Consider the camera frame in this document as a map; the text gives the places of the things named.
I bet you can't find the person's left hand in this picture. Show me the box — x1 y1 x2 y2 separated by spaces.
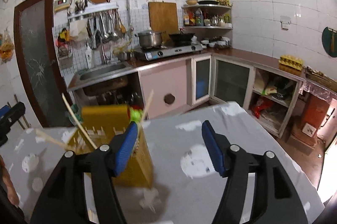
0 156 19 207

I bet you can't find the steel utensil rack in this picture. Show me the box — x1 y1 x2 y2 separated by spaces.
67 3 127 48

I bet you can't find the grey polar bear tablecloth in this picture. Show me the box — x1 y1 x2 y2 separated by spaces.
1 102 324 223

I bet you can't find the yellow slotted utensil holder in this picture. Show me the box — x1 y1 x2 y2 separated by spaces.
66 104 154 189

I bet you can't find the steel sink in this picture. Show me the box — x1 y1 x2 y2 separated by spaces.
79 62 131 81

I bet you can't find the gas stove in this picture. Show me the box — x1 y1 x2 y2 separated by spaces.
134 44 203 61

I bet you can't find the hanging yellow bag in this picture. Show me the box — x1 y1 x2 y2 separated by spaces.
0 29 14 63

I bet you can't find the rectangular wooden cutting board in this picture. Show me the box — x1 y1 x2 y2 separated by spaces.
148 1 179 43

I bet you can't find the kitchen counter cabinet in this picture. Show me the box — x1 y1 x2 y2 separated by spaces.
67 49 305 137

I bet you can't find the yellow egg tray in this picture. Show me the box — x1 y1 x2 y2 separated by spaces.
279 55 303 71

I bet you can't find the wooden chopstick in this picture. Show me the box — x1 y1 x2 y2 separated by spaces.
35 129 76 152
61 93 97 150
140 90 154 123

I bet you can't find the brown framed glass door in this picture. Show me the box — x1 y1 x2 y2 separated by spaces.
14 0 71 127

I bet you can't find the green round wall board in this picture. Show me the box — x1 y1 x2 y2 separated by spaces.
322 27 337 58

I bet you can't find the green handled fork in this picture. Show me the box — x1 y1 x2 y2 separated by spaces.
128 107 144 153

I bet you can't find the orange gas cylinder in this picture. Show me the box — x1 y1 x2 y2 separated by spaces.
299 94 330 137

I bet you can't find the steel cooking pot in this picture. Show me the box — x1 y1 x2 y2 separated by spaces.
135 30 163 48

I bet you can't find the corner wall shelf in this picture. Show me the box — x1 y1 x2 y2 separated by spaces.
182 4 233 30

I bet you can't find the white dish soap bottle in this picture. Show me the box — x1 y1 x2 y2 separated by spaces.
85 45 95 69

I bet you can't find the wall control box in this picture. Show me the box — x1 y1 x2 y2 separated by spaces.
54 0 72 12

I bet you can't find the black wok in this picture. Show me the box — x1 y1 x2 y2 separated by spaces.
169 33 194 47

